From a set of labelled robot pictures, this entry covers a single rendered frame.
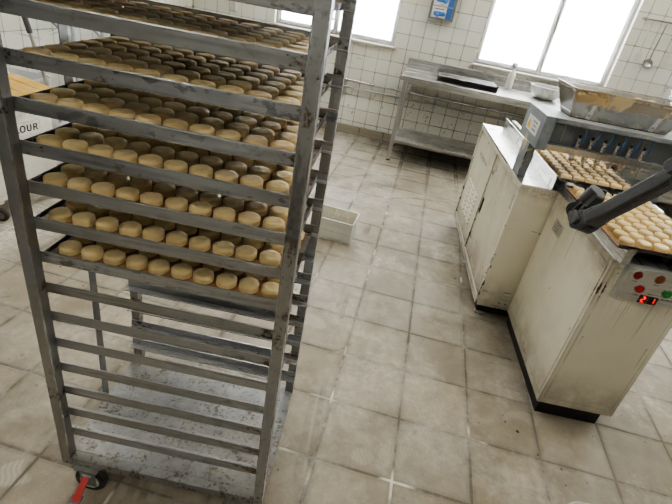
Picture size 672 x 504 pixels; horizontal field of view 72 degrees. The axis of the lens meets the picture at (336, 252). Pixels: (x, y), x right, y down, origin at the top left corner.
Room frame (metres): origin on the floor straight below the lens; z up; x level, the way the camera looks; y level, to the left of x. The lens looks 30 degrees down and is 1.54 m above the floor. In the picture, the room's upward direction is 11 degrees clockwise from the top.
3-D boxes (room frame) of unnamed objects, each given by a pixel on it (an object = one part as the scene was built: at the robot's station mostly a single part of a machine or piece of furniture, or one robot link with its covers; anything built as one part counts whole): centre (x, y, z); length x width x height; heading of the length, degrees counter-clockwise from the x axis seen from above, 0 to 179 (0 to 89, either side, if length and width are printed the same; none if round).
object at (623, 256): (2.52, -1.07, 0.87); 2.01 x 0.03 x 0.07; 178
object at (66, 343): (0.89, 0.40, 0.60); 0.64 x 0.03 x 0.03; 88
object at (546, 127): (2.41, -1.21, 1.01); 0.72 x 0.33 x 0.34; 88
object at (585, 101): (2.41, -1.21, 1.25); 0.56 x 0.29 x 0.14; 88
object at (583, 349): (1.90, -1.19, 0.45); 0.70 x 0.34 x 0.90; 178
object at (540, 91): (5.08, -1.80, 0.94); 0.33 x 0.33 x 0.12
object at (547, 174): (2.89, -1.02, 0.88); 1.28 x 0.01 x 0.07; 178
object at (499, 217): (2.88, -1.23, 0.42); 1.28 x 0.72 x 0.84; 178
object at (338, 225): (2.95, 0.05, 0.08); 0.30 x 0.22 x 0.16; 81
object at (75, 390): (0.89, 0.40, 0.42); 0.64 x 0.03 x 0.03; 88
